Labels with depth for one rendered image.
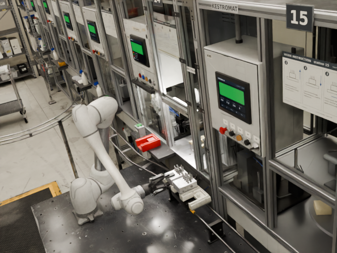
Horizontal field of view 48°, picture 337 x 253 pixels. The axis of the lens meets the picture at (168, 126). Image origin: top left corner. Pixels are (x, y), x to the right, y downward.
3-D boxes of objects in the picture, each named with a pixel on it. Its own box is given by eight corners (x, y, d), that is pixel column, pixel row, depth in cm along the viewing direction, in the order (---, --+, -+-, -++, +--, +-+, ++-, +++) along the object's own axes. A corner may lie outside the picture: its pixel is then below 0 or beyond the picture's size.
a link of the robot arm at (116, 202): (134, 200, 245) (141, 205, 233) (112, 210, 239) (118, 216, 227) (129, 185, 243) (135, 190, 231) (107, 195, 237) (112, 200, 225)
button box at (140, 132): (136, 137, 305) (133, 125, 300) (145, 134, 308) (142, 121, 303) (140, 141, 299) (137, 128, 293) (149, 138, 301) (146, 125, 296)
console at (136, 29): (131, 78, 298) (119, 19, 277) (163, 68, 308) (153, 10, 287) (154, 92, 263) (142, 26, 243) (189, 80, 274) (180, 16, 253)
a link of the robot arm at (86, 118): (90, 135, 218) (106, 124, 227) (75, 107, 214) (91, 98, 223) (77, 138, 226) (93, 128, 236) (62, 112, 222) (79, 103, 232)
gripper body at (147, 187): (146, 199, 240) (159, 193, 243) (144, 188, 236) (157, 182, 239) (141, 193, 246) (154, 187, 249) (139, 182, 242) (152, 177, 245)
